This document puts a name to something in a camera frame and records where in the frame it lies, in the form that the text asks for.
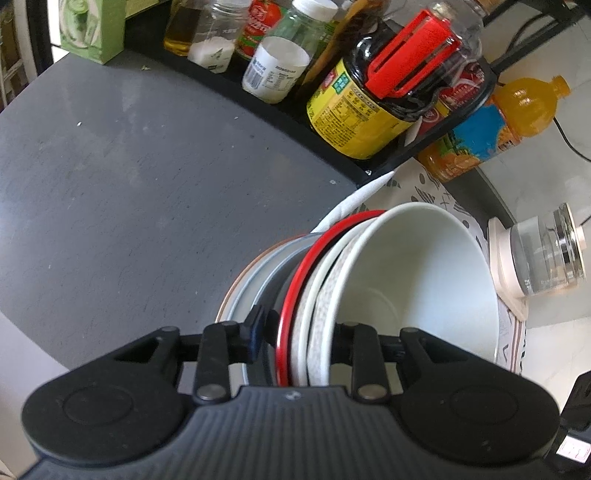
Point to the soy sauce bottle yellow label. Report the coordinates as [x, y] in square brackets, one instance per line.
[351, 110]

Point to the brown sauce bottle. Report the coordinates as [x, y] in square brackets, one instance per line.
[355, 18]

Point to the cream kettle base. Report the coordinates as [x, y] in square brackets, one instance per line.
[501, 277]

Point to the cream ceramic bowl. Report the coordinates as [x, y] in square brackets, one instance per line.
[415, 267]

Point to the white patterned table mat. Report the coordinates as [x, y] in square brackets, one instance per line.
[438, 194]

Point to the red label sauce jar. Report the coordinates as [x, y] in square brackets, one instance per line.
[261, 23]

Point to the red drink can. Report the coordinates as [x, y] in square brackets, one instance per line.
[455, 99]

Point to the white labelled jar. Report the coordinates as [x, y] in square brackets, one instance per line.
[272, 69]

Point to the cooking oil bottle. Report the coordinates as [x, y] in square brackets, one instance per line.
[180, 37]

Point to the black device with white label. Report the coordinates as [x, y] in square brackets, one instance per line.
[572, 429]

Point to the speckled grey bowl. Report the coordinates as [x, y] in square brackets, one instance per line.
[318, 341]

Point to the green box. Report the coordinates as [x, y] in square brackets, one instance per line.
[101, 27]

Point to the grey bowl with brown rim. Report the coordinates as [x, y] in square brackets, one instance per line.
[258, 286]

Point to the red-rimmed white bowl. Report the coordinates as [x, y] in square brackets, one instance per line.
[282, 332]

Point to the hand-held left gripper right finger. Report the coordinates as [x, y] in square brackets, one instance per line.
[364, 360]

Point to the black condiment tray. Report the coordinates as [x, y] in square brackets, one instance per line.
[277, 120]

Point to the clear bottle with white cap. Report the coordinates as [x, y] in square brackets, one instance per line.
[314, 27]

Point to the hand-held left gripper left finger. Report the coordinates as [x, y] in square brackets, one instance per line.
[256, 334]

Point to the glass kettle with cream lid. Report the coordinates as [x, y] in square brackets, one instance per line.
[545, 258]

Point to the thin white plate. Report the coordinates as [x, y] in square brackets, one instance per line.
[355, 201]

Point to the orange juice bottle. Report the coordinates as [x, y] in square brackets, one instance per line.
[521, 106]

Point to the glass jar of white powder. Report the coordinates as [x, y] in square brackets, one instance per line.
[212, 50]

